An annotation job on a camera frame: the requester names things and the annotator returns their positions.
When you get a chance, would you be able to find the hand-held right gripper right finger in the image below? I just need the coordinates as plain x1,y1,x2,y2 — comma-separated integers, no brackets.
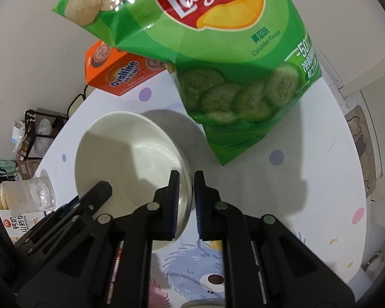
194,171,355,308

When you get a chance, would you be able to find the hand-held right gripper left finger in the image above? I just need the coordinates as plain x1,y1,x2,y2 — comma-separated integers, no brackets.
16,171,180,308

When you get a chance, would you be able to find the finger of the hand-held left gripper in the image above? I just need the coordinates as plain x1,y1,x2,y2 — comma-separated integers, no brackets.
14,181,113,257

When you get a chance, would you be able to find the white ceramic bowl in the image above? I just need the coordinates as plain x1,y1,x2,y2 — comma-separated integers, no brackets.
74,112,193,253

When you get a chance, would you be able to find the clear round biscuit package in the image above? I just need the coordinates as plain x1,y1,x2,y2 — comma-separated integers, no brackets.
0,176,56,245

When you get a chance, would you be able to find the pale green cup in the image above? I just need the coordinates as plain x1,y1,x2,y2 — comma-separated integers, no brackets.
0,160,18,178

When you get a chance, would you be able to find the orange drink powder box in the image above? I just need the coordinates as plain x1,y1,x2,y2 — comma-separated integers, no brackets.
84,40,169,97

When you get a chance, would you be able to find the green potato chips bag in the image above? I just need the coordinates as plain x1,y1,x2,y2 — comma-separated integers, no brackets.
52,0,323,167

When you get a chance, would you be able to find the black wire rack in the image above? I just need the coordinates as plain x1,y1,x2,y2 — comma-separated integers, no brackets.
11,109,69,161

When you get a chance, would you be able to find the black cable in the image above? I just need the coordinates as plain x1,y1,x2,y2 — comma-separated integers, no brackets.
66,84,91,117

